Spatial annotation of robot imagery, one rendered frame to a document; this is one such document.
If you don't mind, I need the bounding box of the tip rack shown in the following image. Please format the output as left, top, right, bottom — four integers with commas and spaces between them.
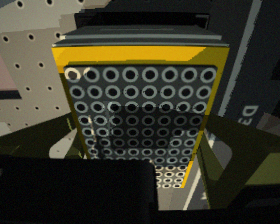
51, 25, 230, 188

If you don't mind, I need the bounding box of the black rectangular pad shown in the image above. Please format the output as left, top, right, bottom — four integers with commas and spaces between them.
74, 12, 210, 30

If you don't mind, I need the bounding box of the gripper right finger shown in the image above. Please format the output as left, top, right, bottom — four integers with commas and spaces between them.
196, 112, 280, 209

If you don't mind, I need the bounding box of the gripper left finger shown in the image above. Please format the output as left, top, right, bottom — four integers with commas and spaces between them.
0, 112, 85, 159

